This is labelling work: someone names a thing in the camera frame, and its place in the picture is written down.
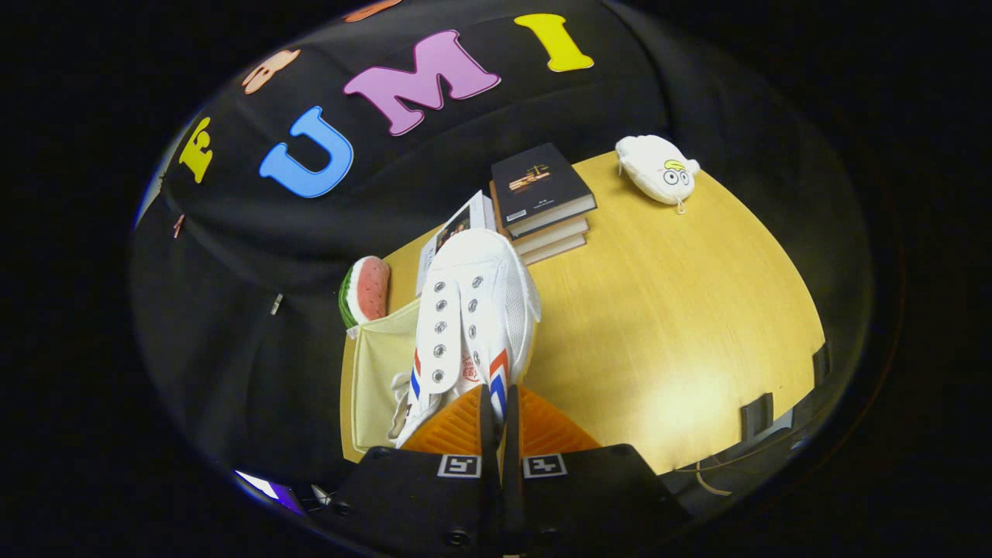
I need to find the white portrait cover book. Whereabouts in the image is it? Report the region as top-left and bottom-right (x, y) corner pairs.
(416, 191), (497, 297)

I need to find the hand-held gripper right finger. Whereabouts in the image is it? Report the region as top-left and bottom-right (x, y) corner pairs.
(504, 385), (691, 558)

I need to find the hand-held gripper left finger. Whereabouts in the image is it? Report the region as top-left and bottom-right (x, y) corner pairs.
(333, 385), (503, 558)

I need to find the black hardcover book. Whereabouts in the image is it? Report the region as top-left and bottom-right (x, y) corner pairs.
(490, 142), (598, 239)

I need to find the watermelon slice plush toy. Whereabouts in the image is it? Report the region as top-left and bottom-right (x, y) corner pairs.
(338, 256), (391, 330)

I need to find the white cable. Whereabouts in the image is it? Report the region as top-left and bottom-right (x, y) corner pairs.
(674, 438), (811, 497)

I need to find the beige fabric storage box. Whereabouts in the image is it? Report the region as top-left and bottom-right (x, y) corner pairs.
(346, 298), (425, 454)

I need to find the white plush pouch with face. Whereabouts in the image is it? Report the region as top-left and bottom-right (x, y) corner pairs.
(615, 135), (701, 214)

